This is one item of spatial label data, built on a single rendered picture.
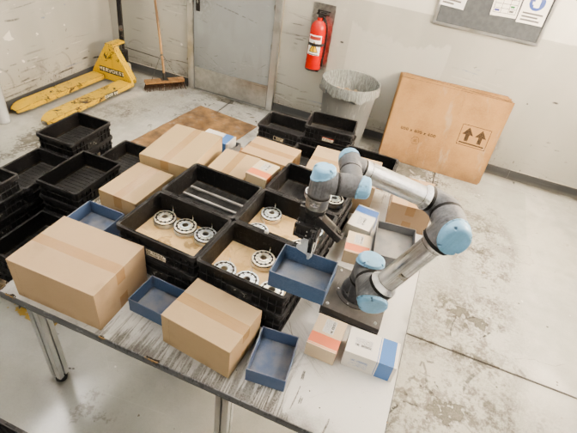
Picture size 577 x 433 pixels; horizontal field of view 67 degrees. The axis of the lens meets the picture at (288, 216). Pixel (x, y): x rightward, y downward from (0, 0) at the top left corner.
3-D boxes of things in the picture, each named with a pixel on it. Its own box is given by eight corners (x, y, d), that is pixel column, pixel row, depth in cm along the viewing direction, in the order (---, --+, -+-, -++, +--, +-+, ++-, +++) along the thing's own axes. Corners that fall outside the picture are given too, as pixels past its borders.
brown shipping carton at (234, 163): (225, 171, 266) (226, 148, 256) (258, 181, 262) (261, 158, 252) (201, 197, 243) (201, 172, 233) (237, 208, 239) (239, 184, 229)
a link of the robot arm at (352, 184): (370, 166, 144) (337, 161, 143) (373, 186, 135) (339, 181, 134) (364, 185, 149) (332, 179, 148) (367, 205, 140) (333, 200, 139)
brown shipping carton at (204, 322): (258, 336, 176) (262, 310, 166) (227, 378, 160) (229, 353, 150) (197, 303, 185) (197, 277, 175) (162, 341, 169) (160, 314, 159)
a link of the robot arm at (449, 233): (371, 292, 185) (470, 210, 154) (374, 321, 174) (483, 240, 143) (348, 281, 181) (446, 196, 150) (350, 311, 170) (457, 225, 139)
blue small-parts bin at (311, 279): (335, 276, 157) (338, 262, 152) (322, 305, 145) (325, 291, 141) (282, 257, 161) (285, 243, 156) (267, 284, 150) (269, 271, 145)
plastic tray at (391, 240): (375, 227, 233) (378, 220, 230) (413, 236, 231) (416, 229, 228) (370, 260, 212) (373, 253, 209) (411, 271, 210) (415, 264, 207)
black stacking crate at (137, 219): (231, 240, 203) (233, 220, 196) (194, 280, 181) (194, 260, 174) (160, 210, 213) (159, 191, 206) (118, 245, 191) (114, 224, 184)
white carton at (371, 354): (394, 356, 176) (400, 344, 171) (390, 382, 167) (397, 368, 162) (346, 339, 180) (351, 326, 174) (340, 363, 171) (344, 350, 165)
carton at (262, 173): (259, 171, 244) (260, 159, 239) (278, 178, 240) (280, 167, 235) (244, 184, 232) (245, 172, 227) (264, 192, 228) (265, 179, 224)
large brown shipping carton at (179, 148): (178, 152, 276) (177, 123, 264) (221, 165, 271) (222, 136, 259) (142, 184, 245) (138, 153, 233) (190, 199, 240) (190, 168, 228)
